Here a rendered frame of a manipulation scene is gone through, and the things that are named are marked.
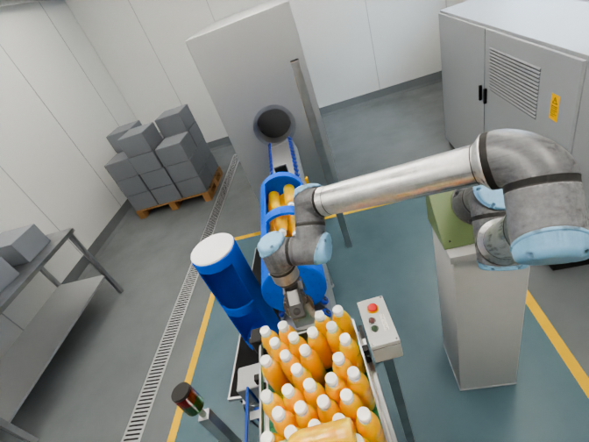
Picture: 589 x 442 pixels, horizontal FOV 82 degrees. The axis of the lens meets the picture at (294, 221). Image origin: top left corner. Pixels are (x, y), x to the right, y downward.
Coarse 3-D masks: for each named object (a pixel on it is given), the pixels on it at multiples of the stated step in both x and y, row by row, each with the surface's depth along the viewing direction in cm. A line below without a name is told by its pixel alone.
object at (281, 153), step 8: (272, 144) 324; (280, 144) 324; (280, 152) 309; (288, 152) 304; (296, 152) 311; (280, 160) 294; (288, 160) 289; (288, 168) 278; (328, 280) 176; (328, 288) 169; (320, 304) 157; (288, 320) 155; (296, 328) 150; (304, 328) 148
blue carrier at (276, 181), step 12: (276, 180) 211; (288, 180) 212; (300, 180) 211; (264, 192) 199; (264, 204) 188; (264, 216) 179; (276, 216) 172; (264, 228) 171; (264, 264) 150; (264, 276) 144; (312, 276) 142; (324, 276) 146; (264, 288) 143; (276, 288) 144; (312, 288) 146; (324, 288) 146; (276, 300) 148
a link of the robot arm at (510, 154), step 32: (416, 160) 76; (448, 160) 69; (480, 160) 63; (512, 160) 59; (544, 160) 56; (576, 160) 57; (320, 192) 94; (352, 192) 86; (384, 192) 80; (416, 192) 75; (320, 224) 98
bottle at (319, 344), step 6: (318, 336) 125; (324, 336) 129; (312, 342) 125; (318, 342) 125; (324, 342) 126; (312, 348) 126; (318, 348) 125; (324, 348) 127; (318, 354) 127; (324, 354) 128; (330, 354) 131; (324, 360) 130; (330, 360) 132; (324, 366) 132; (330, 366) 133
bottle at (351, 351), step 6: (354, 342) 120; (342, 348) 119; (348, 348) 118; (354, 348) 119; (348, 354) 118; (354, 354) 119; (360, 354) 123; (354, 360) 120; (360, 360) 123; (354, 366) 122; (360, 366) 124
